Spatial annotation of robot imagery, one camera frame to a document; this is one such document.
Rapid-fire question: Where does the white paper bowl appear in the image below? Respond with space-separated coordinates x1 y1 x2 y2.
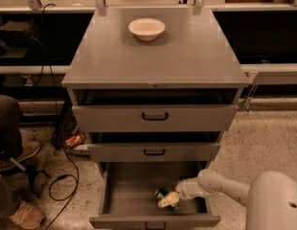
128 18 166 41

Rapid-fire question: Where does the grey metal drawer cabinet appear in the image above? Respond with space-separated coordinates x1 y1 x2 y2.
61 6 251 230

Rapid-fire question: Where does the middle grey drawer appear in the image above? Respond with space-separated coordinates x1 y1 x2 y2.
87 143 220 162

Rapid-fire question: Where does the top grey drawer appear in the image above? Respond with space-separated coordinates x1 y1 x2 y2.
72 104 238 132

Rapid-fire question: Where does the bottom grey open drawer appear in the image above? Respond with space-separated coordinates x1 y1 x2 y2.
90 161 220 230

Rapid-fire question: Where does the crushed green soda can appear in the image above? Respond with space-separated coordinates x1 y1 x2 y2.
154 188 178 212

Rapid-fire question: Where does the tan shoe near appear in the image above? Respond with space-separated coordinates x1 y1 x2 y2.
10 201 45 230

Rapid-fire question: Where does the orange snack packet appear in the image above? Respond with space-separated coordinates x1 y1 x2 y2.
65 133 85 148

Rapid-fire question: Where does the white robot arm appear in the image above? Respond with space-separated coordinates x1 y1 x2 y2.
157 169 297 230

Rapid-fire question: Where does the brown trouser leg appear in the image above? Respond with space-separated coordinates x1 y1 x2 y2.
0 95 23 160

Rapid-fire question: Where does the black floor cable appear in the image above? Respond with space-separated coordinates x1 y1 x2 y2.
42 147 80 230

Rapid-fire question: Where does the tan shoe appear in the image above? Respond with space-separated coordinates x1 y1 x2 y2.
10 201 45 230
0 141 41 172

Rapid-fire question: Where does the tan shoe far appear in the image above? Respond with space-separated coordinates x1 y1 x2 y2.
0 141 41 172

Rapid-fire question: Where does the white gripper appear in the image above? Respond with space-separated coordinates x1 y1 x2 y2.
157 177 201 208

